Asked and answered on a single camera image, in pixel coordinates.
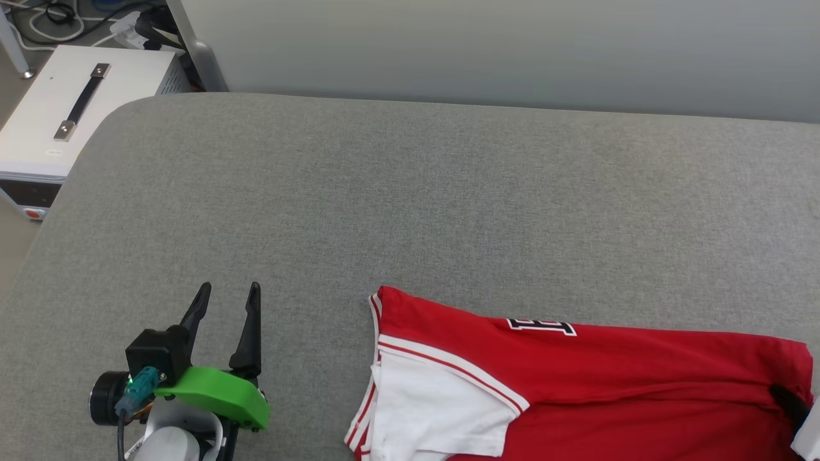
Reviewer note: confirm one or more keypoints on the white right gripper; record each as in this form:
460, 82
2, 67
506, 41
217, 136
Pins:
808, 435

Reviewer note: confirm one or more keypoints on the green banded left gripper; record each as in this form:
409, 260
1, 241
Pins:
224, 394

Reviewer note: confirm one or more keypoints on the red and white basketball jersey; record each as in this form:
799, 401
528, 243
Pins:
640, 384

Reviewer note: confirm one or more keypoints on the white power strip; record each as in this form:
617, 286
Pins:
128, 29

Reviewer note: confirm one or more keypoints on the grey tripod leg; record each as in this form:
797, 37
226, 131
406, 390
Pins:
16, 51

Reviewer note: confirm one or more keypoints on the white partition board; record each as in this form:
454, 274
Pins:
512, 51

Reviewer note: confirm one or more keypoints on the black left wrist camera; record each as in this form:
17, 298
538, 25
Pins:
157, 349

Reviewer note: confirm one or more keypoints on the grey metal partition post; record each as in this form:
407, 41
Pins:
205, 64

